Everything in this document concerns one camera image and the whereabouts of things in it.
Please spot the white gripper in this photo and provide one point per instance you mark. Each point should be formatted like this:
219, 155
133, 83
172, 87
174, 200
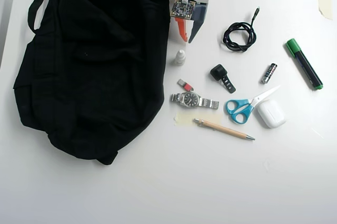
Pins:
199, 16

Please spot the black plastic clip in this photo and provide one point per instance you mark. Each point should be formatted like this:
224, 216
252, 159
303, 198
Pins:
217, 72

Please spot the black fabric bag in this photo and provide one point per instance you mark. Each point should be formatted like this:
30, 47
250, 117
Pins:
92, 63

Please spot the white dropper bottle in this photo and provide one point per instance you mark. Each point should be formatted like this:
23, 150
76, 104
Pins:
179, 59

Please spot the red USB stick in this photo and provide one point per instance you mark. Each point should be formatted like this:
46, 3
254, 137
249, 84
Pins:
187, 86

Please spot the black AA battery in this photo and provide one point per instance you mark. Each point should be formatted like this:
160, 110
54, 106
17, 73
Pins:
269, 73

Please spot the wooden ballpoint pen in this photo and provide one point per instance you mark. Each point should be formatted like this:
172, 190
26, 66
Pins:
223, 128

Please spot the white earbuds case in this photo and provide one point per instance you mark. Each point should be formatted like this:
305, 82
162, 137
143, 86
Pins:
271, 114

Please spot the green and black marker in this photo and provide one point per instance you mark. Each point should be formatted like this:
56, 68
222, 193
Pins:
305, 64

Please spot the camera circuit board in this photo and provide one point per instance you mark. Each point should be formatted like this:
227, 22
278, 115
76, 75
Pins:
183, 8

